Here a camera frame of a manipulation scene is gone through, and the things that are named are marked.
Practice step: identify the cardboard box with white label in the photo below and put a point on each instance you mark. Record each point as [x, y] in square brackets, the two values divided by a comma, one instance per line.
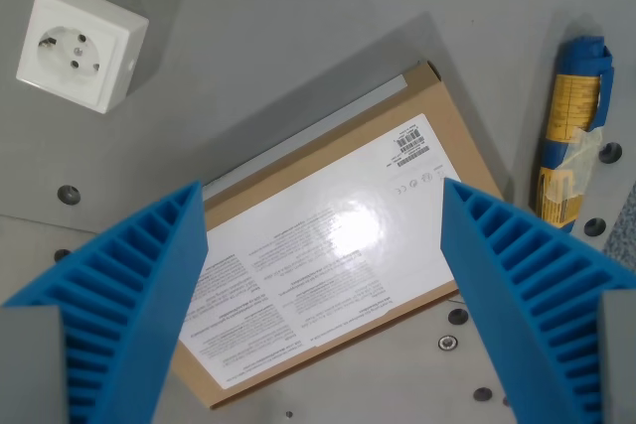
[323, 245]

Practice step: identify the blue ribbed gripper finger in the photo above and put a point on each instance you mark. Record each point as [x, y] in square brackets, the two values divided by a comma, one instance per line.
[522, 295]
[134, 295]

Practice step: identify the white wall socket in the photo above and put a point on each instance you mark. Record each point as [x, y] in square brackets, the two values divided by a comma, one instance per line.
[74, 49]

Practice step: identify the silver table bolt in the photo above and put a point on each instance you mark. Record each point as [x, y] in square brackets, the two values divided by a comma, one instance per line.
[447, 343]

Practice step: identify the blue roll with yellow label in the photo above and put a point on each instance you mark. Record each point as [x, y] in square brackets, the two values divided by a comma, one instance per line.
[576, 101]

